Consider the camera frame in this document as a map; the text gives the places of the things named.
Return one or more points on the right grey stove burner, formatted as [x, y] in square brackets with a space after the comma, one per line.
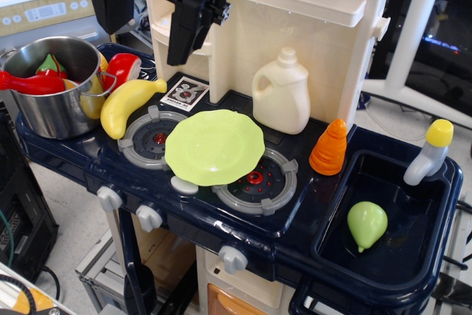
[263, 191]

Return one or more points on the grey oval stove button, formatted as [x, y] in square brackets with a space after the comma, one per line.
[183, 187]

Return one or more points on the grey stove knob left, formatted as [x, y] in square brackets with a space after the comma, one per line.
[109, 199]

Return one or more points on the grey stove burner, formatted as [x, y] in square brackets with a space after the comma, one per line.
[263, 191]
[143, 144]

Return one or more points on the green red toy vegetable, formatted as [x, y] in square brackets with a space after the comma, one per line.
[51, 67]

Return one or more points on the left grey stove burner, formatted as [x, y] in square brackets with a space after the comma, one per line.
[143, 144]

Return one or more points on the grey toy faucet yellow cap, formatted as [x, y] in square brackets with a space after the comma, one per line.
[433, 153]

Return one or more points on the black white sticker label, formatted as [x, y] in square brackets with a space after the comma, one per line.
[185, 94]

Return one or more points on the stainless steel pot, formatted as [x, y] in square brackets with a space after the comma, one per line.
[71, 112]

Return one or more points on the grey stove knob middle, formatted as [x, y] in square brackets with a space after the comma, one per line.
[149, 218]

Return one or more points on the cream toy detergent bottle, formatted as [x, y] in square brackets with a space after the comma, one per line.
[280, 94]

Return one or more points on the light green plastic plate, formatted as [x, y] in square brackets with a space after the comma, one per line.
[214, 147]

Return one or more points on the grey stove knob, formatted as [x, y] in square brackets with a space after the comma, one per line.
[149, 218]
[233, 259]
[109, 199]

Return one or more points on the orange toy carrot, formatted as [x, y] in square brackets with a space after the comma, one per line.
[327, 156]

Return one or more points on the cream toy kitchen cabinet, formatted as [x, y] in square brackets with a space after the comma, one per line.
[333, 40]

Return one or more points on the yellow toy banana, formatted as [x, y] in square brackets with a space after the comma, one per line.
[124, 101]

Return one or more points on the red toy apple slice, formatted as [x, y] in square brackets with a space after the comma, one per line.
[122, 68]

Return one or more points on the black computer case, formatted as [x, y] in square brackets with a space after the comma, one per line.
[28, 229]

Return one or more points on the green toy pear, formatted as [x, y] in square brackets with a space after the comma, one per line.
[367, 223]

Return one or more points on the navy toy kitchen counter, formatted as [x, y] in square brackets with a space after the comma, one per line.
[307, 244]

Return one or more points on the grey stove knob right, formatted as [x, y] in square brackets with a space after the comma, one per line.
[233, 259]

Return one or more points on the white metal stand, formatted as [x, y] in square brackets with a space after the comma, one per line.
[393, 88]

